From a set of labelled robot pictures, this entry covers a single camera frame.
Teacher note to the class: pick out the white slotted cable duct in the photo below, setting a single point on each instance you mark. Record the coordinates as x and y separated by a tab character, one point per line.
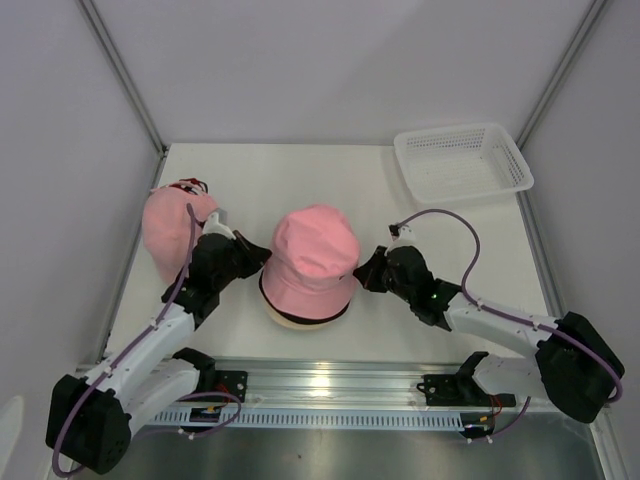
208	417

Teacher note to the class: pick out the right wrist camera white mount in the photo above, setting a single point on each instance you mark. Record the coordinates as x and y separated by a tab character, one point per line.
401	236

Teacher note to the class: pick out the right aluminium corner post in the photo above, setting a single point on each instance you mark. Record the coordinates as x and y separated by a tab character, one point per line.
586	27

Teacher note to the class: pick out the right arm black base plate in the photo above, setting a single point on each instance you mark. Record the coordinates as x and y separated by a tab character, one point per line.
460	389

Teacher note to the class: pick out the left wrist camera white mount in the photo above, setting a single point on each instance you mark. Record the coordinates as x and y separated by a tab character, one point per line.
216	223

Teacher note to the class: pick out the pink bucket hat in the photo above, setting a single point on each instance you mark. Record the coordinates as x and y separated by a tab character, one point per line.
314	255

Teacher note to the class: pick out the left aluminium corner post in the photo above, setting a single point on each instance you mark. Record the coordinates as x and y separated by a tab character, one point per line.
100	30

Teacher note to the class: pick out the aluminium corner post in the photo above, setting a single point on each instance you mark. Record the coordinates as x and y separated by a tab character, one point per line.
100	30
586	27

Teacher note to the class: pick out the white plastic basket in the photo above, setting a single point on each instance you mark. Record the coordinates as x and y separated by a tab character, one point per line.
461	164

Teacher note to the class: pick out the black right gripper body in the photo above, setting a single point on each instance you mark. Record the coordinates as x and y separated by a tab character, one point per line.
401	291

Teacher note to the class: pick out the beige bucket hat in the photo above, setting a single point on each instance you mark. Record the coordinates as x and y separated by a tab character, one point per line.
301	324

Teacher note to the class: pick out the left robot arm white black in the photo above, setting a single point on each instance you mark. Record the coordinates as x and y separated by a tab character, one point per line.
93	418

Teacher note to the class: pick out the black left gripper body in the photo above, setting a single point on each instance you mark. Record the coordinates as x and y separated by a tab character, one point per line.
224	278

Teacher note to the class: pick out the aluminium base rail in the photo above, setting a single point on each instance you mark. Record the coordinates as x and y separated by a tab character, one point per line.
354	385

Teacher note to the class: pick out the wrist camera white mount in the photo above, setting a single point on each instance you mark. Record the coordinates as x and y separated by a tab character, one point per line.
401	236
216	223

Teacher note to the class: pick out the pink baseball cap white logo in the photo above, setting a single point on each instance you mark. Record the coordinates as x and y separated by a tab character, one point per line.
166	227

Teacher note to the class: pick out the red baseball cap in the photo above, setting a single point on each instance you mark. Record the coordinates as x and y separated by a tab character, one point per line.
193	185

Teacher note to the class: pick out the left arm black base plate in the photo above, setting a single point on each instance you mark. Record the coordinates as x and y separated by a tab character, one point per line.
225	385

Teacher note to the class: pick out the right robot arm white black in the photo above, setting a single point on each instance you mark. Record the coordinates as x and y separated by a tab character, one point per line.
564	360

